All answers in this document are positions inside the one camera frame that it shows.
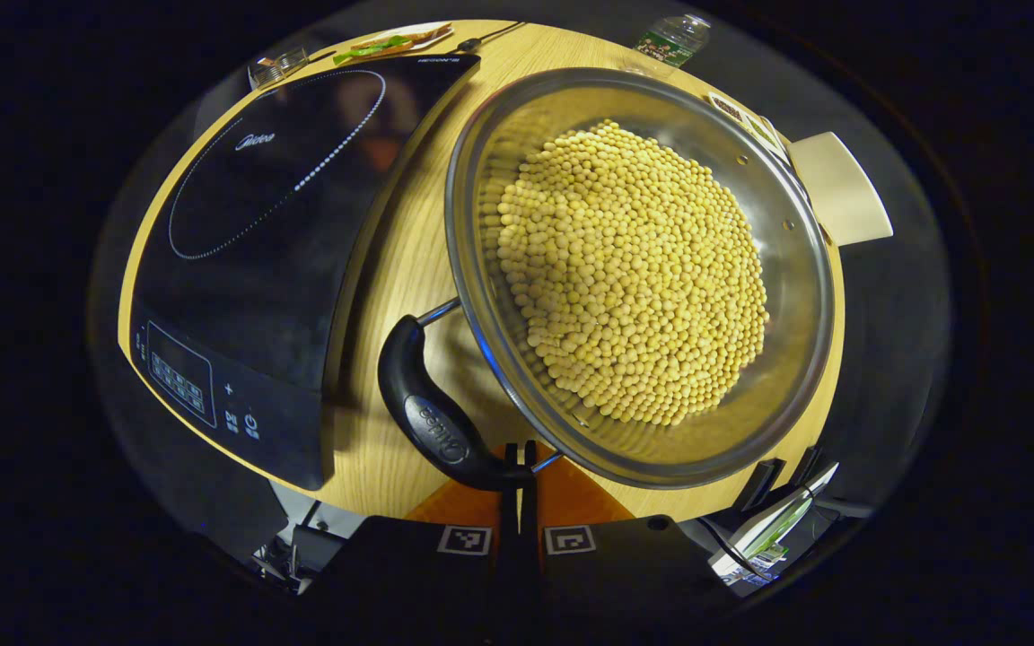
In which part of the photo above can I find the white sandwich plate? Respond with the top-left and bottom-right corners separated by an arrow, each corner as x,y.
346,20 -> 457,57

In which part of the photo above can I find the white toaster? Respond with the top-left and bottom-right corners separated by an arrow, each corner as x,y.
786,130 -> 895,248

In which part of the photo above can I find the sandwich with lettuce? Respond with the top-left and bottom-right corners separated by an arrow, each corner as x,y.
333,22 -> 453,65

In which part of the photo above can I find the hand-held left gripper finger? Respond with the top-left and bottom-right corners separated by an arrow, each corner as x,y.
518,440 -> 738,624
315,440 -> 520,624

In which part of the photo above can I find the steel pot with black handle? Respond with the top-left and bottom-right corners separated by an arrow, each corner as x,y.
378,67 -> 837,493

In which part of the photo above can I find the black induction cooktop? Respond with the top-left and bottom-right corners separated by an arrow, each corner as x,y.
127,52 -> 482,493

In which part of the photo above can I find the clear plastic water bottle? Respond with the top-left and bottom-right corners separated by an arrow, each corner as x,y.
632,13 -> 714,71

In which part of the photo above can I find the white divided bean tray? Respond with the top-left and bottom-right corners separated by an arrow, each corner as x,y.
707,90 -> 792,167

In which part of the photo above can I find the small metal wire rack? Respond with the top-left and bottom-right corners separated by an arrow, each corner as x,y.
248,47 -> 311,91

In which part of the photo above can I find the black power cable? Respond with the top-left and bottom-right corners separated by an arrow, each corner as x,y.
454,20 -> 527,53

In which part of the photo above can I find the pile of soybeans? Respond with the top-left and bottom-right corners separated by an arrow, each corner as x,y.
495,119 -> 769,427

